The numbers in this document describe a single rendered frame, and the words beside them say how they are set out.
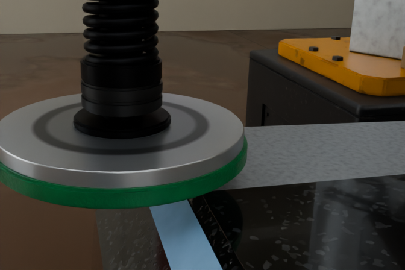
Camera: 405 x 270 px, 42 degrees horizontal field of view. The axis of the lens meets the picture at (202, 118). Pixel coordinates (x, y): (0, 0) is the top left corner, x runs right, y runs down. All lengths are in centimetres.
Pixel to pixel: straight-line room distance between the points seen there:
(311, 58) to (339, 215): 93
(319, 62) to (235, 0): 562
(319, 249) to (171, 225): 14
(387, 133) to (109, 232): 34
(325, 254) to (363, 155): 21
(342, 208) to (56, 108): 27
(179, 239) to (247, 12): 659
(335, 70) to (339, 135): 63
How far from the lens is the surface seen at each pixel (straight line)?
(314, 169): 54
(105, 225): 58
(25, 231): 212
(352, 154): 59
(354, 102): 111
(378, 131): 67
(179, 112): 50
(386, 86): 117
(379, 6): 139
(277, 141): 60
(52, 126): 47
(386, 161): 58
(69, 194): 38
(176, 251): 44
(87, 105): 45
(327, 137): 63
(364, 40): 141
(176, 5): 668
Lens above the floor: 103
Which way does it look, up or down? 18 degrees down
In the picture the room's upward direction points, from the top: 2 degrees clockwise
